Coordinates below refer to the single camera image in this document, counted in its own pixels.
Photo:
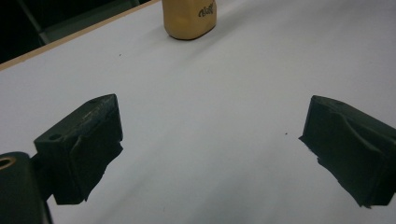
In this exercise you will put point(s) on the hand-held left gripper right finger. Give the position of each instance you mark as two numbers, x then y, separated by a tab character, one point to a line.
351	149

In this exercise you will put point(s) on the yellow bag-shaped holder with figure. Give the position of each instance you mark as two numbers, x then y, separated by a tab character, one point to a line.
183	18

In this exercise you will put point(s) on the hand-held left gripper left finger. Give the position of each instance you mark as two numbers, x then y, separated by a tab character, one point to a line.
77	149

